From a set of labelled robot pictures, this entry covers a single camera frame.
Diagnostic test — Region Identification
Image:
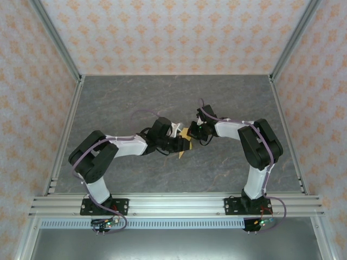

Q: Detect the yellow paper sheet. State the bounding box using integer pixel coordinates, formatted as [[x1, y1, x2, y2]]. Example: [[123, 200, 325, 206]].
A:
[[177, 127, 195, 159]]

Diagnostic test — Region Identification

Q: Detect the grey metal sheet panel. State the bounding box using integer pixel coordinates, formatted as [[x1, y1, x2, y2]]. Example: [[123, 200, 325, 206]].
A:
[[29, 229, 326, 260]]

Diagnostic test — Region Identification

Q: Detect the small circuit board with LED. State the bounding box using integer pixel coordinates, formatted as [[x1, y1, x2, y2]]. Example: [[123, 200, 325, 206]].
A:
[[253, 218, 274, 228], [91, 218, 120, 228]]

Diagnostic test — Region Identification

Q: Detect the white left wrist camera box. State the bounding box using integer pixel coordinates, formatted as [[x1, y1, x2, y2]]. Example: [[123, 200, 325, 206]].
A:
[[169, 122, 185, 138]]

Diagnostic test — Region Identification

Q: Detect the aluminium mounting rail beam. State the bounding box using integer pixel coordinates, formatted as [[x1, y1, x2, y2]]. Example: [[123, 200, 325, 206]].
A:
[[28, 194, 325, 217]]

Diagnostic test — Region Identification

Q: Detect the aluminium table side rail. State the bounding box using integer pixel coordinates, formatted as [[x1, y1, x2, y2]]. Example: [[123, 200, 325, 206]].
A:
[[42, 78, 85, 196], [268, 75, 310, 196]]

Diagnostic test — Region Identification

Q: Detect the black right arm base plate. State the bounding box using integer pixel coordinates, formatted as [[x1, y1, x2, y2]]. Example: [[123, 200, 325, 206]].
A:
[[223, 197, 273, 216]]

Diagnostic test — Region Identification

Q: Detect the grey slotted cable duct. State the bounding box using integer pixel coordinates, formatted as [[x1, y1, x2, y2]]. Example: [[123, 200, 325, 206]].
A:
[[40, 218, 315, 230]]

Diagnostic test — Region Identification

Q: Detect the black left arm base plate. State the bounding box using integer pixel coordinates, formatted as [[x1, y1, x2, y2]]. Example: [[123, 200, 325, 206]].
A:
[[80, 198, 130, 216]]

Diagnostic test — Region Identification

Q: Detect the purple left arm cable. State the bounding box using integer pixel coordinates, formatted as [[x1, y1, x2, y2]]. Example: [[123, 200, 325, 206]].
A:
[[72, 108, 163, 235]]

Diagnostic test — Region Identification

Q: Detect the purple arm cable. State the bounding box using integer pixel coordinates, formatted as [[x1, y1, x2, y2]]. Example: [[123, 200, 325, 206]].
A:
[[72, 108, 163, 235], [197, 97, 287, 233]]

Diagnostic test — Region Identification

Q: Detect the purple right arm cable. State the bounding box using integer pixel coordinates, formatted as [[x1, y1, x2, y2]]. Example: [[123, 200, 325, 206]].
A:
[[197, 97, 287, 233]]

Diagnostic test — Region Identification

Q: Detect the aluminium frame post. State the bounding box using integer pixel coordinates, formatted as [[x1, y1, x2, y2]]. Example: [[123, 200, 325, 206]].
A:
[[269, 0, 323, 82], [29, 0, 83, 82]]

